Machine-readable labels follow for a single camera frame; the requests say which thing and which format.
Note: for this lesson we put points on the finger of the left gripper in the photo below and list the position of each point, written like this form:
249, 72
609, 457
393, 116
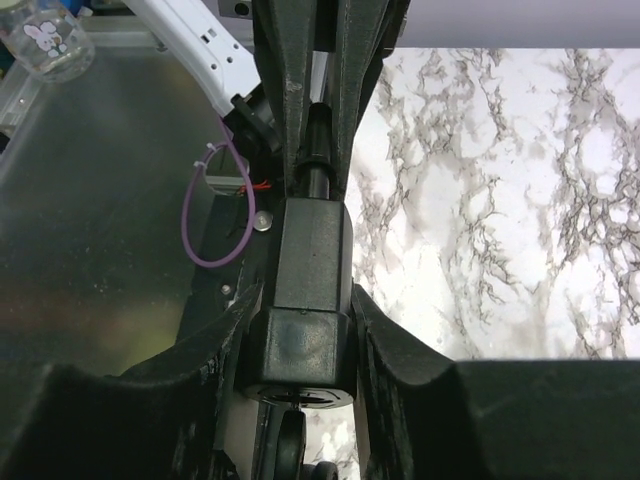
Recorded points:
284, 34
366, 33

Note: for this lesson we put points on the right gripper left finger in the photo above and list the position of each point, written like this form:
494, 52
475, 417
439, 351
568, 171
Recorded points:
163, 418

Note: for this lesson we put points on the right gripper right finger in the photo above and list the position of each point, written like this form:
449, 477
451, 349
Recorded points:
421, 415

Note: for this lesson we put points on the black-headed keys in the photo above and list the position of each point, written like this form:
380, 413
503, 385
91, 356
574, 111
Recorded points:
280, 446

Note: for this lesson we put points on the black padlock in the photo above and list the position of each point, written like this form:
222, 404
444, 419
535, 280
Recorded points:
301, 347

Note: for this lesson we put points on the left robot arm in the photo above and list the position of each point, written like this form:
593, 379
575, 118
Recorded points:
227, 73

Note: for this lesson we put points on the clear bunny glass jar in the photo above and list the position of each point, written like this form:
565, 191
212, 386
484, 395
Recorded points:
46, 39

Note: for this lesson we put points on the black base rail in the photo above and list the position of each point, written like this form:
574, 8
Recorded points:
214, 290

